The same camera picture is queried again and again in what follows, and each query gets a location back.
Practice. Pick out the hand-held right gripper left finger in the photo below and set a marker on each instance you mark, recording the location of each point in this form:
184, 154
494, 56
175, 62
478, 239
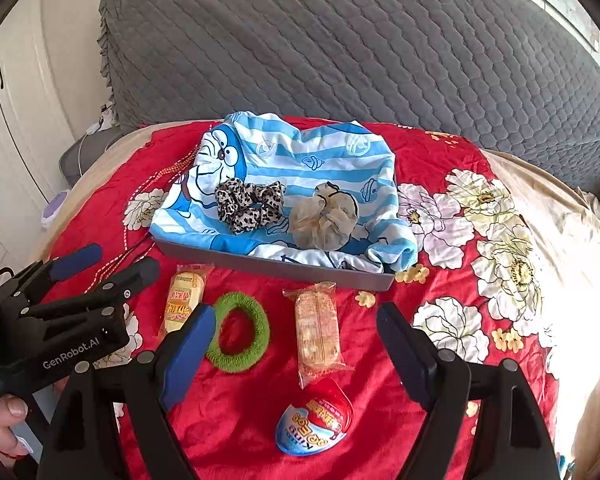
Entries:
190, 355

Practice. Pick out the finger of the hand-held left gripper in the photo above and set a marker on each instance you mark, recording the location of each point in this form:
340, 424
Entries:
125, 280
75, 260

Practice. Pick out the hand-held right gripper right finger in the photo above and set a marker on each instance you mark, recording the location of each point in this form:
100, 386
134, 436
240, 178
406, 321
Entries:
410, 355

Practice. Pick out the green fuzzy scrunchie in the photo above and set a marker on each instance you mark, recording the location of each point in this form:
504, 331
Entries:
260, 325

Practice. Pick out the egg-shaped chocolate toy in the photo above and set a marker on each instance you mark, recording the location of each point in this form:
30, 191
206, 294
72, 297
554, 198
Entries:
315, 420

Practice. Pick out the person's left hand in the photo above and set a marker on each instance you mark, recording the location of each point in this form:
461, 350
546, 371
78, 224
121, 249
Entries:
0, 420

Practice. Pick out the yellow snack packet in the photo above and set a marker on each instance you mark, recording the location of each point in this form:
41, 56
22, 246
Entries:
180, 300

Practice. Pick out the purple white round device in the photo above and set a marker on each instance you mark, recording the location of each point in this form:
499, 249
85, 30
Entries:
55, 207

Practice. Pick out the red floral blanket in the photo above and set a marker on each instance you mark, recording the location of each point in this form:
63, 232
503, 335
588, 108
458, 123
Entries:
260, 400

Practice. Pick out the clear wrapped biscuit packet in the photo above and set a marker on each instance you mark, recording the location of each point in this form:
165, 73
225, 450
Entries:
317, 330

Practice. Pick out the grey bedside table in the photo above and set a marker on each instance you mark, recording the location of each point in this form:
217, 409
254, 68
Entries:
72, 160

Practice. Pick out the leopard print scrunchie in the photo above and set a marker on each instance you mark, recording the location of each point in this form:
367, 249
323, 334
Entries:
240, 210

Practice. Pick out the white wardrobe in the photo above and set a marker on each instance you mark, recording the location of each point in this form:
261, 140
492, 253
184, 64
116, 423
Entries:
20, 125

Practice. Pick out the white charger plug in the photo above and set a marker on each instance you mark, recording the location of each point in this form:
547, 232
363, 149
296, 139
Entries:
109, 114

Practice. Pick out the beige mesh scrunchie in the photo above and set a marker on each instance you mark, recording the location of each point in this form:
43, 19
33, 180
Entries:
315, 230

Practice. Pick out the blue striped cartoon cloth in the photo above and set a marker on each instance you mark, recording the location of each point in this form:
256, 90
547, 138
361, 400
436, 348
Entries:
305, 160

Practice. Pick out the grey quilted headboard cover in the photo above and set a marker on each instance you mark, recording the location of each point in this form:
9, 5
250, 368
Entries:
355, 35

